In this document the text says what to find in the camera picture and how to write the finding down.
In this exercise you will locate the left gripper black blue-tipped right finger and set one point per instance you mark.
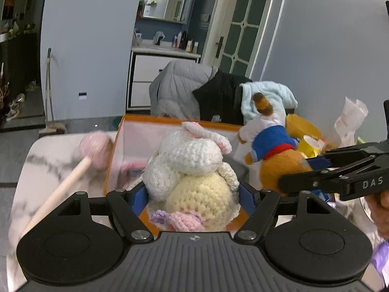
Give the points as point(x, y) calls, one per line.
point(261, 207)

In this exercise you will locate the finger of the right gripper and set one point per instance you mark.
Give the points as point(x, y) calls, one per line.
point(351, 157)
point(326, 180)

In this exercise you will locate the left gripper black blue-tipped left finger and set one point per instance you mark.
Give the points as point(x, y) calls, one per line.
point(126, 208)

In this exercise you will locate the plush bear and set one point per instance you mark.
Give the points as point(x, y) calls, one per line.
point(271, 145)

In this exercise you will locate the white crochet bunny doll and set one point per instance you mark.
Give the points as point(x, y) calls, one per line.
point(190, 187)

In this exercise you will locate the person's hand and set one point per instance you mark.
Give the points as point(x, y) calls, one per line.
point(379, 206)

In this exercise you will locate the yellow container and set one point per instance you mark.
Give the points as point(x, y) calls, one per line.
point(310, 142)

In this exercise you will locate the clear plastic bag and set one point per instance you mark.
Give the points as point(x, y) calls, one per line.
point(352, 117)

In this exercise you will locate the orange cardboard storage box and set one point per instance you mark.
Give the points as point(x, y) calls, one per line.
point(138, 137)

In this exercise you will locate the light blue towel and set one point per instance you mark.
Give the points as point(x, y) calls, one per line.
point(279, 95)

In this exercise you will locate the black garment on chair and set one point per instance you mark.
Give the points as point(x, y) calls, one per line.
point(220, 99)

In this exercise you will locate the grey quilted jacket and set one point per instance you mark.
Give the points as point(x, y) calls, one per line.
point(171, 92)

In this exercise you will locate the white drawer cabinet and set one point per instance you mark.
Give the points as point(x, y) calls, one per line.
point(146, 63)

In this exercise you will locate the green glass panel door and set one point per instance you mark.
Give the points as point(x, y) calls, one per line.
point(241, 35)

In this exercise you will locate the pink rope-handled massage hammer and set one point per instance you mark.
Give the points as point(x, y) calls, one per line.
point(95, 149)

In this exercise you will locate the broom leaning on wall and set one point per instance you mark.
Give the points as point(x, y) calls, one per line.
point(52, 127)

